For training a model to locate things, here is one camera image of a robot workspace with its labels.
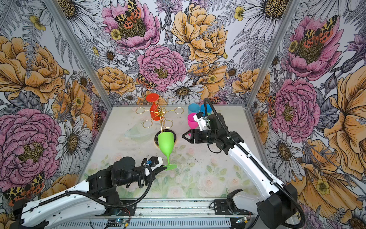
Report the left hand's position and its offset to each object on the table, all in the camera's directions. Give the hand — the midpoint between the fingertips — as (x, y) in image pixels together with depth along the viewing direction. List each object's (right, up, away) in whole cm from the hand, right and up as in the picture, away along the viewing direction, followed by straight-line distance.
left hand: (163, 169), depth 68 cm
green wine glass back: (+1, +13, +2) cm, 13 cm away
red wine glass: (-7, +27, +11) cm, 30 cm away
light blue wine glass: (+16, +31, +33) cm, 48 cm away
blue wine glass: (+22, +30, +29) cm, 47 cm away
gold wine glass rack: (-4, +27, +10) cm, 29 cm away
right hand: (+11, +13, +4) cm, 18 cm away
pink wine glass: (+14, +21, +23) cm, 34 cm away
